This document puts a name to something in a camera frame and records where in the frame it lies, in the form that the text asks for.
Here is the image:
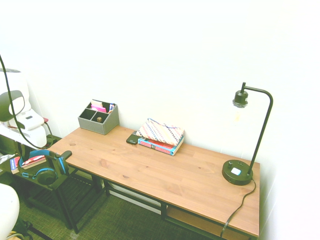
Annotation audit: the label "black smartphone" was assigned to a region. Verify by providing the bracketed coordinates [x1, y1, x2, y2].
[125, 133, 140, 146]

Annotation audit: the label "black desk lamp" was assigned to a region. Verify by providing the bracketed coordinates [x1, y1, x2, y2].
[221, 82, 274, 187]

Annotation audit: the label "grey fabric desk organizer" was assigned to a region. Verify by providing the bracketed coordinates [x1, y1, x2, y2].
[77, 98, 120, 136]

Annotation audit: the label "wooden desk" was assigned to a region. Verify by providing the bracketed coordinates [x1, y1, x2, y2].
[66, 165, 261, 240]

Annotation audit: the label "wooden lower desk shelf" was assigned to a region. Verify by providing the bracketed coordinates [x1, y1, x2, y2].
[165, 206, 252, 240]

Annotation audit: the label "black and blue headphone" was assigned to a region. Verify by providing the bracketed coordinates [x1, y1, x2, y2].
[18, 148, 69, 187]

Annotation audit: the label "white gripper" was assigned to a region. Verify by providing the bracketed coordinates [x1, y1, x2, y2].
[17, 108, 48, 149]

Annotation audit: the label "colourful patterned zip pouch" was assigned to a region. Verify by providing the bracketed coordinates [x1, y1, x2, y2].
[135, 117, 186, 146]

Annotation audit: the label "blue and red book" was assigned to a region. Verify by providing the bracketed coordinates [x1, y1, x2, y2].
[137, 136, 185, 157]

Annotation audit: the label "pink sticky notes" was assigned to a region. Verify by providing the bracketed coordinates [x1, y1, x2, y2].
[90, 99, 107, 114]

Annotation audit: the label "black slatted side table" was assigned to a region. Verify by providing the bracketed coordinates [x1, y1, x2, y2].
[11, 159, 109, 235]

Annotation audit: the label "clear light bulb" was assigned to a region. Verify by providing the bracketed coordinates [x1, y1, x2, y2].
[233, 104, 245, 124]

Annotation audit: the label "blue and white book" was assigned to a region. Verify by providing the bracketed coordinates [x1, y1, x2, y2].
[9, 157, 21, 175]

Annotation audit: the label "white rounded stand base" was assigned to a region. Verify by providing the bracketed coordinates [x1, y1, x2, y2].
[0, 183, 21, 240]

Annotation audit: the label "black lamp power cable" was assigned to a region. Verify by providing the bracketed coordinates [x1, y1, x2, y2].
[219, 178, 257, 238]

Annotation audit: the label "black headphone hook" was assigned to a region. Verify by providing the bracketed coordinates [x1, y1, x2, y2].
[59, 150, 74, 161]

